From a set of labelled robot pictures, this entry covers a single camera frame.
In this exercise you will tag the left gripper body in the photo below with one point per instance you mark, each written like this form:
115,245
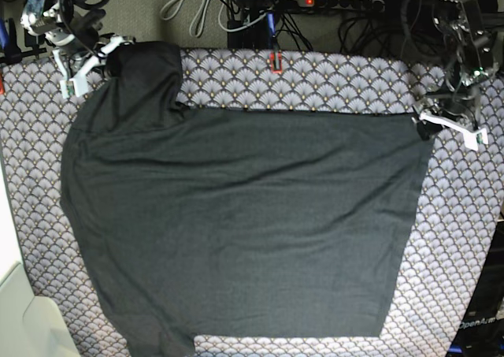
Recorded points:
457,108

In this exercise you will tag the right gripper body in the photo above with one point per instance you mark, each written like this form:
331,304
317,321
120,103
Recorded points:
75,62

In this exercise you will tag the dark grey T-shirt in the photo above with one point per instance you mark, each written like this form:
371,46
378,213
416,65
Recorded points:
235,223

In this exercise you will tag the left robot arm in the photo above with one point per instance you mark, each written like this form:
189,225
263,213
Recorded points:
469,62

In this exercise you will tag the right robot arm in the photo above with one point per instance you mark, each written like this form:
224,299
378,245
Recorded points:
72,28

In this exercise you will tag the black clamp at left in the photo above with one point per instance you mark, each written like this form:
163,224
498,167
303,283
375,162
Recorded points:
11,53

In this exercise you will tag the fan-patterned table cloth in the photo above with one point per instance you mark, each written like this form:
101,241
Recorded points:
456,219

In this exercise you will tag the black power strip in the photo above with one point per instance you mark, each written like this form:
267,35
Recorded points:
377,6

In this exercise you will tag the red and black clamp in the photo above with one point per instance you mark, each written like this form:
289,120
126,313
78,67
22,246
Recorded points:
276,62

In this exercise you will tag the black OpenArm stand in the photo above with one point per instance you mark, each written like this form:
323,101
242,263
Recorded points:
481,330

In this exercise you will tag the white plastic bin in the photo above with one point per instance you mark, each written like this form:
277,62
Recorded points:
31,325

